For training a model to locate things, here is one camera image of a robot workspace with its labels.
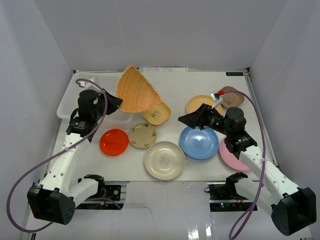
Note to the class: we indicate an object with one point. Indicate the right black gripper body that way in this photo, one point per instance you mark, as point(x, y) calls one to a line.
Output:
point(216, 122)

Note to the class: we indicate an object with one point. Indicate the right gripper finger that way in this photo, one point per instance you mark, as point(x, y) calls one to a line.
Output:
point(191, 120)
point(205, 110)

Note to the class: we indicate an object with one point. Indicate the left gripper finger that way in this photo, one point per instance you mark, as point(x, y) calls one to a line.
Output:
point(111, 108)
point(108, 98)

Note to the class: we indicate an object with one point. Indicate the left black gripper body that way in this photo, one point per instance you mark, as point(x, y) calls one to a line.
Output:
point(105, 102)

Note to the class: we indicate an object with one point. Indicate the blue round plate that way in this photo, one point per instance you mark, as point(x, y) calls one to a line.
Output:
point(199, 144)

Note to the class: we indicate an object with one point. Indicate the woven fan-shaped basket plate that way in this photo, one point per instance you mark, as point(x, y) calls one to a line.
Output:
point(137, 93)

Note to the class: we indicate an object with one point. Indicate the cream round plate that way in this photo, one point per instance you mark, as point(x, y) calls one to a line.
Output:
point(164, 160)

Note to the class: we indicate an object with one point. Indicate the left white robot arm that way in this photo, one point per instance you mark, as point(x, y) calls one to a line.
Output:
point(53, 199)

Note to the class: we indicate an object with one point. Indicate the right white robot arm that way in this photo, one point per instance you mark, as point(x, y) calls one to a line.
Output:
point(294, 207)

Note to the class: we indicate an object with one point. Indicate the white plastic bin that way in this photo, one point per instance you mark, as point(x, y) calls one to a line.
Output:
point(107, 81)

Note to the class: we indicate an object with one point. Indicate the tan round plate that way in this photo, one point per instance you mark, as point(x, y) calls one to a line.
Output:
point(195, 102)

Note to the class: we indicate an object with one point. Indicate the brown square dish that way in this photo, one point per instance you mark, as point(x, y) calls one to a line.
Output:
point(231, 97)

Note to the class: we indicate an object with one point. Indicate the orange round plate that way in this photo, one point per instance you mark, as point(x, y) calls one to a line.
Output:
point(114, 142)

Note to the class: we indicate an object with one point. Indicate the yellow square panda dish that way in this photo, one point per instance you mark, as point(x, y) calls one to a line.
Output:
point(158, 114)

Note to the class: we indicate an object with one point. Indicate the pink round plate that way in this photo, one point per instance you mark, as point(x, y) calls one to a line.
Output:
point(230, 159)

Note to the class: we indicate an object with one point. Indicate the beige patterned small plate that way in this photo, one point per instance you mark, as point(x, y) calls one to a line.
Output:
point(142, 135)

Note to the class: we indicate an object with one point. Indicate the dark table label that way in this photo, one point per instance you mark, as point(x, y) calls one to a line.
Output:
point(235, 74)

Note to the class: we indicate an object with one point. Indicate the paper sheet at back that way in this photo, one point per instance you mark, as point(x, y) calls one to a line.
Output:
point(163, 69)

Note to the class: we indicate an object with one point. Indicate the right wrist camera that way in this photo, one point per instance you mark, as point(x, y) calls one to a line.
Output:
point(217, 98)

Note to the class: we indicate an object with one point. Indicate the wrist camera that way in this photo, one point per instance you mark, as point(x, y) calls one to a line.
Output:
point(217, 98)
point(88, 85)

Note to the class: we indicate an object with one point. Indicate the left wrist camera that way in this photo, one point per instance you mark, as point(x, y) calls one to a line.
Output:
point(88, 85)

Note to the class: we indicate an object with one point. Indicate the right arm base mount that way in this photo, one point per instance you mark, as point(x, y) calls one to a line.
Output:
point(221, 199)

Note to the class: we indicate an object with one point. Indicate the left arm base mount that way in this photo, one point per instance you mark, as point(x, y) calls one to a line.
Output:
point(112, 192)

